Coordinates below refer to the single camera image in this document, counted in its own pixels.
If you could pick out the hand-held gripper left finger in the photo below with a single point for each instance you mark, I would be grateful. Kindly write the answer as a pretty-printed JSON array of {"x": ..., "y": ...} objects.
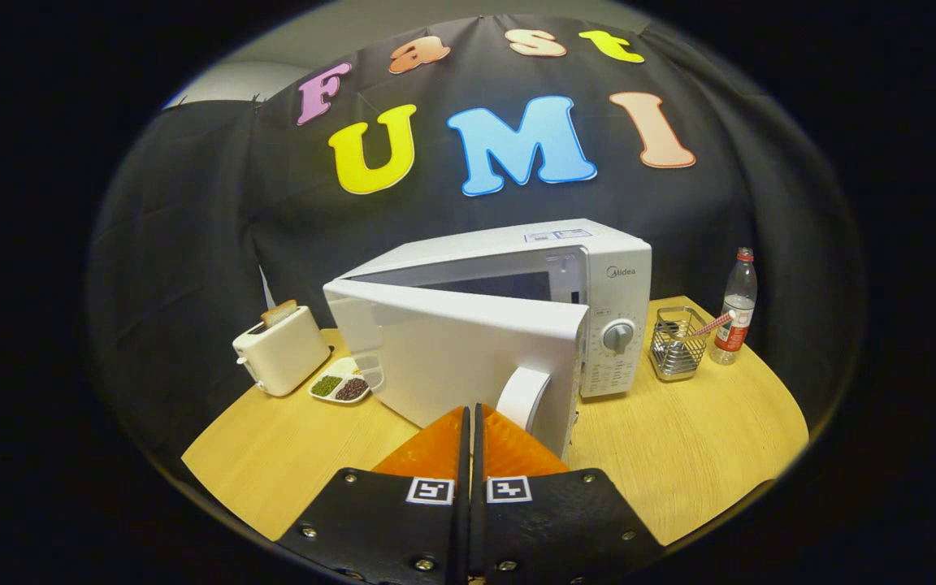
[{"x": 387, "y": 528}]

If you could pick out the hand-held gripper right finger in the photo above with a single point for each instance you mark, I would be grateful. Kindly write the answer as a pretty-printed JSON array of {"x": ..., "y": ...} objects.
[{"x": 557, "y": 528}]

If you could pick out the clear plastic water bottle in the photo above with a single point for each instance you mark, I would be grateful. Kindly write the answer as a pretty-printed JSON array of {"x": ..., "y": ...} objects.
[{"x": 734, "y": 325}]

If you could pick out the cream pop-up toaster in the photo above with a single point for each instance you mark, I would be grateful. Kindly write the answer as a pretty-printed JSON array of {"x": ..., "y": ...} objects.
[{"x": 285, "y": 357}]

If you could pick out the white divided bean dish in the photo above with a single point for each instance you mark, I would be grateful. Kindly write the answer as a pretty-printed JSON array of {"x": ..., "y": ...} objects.
[{"x": 338, "y": 386}]

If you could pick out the red checkered straw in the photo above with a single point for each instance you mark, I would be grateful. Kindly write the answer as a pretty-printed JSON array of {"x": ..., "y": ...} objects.
[{"x": 713, "y": 324}]

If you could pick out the white toaster oven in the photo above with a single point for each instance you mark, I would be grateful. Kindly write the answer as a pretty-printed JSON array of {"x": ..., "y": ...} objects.
[{"x": 452, "y": 357}]

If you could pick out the toast slice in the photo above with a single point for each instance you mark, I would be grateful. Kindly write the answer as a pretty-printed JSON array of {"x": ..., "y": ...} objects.
[{"x": 279, "y": 314}]

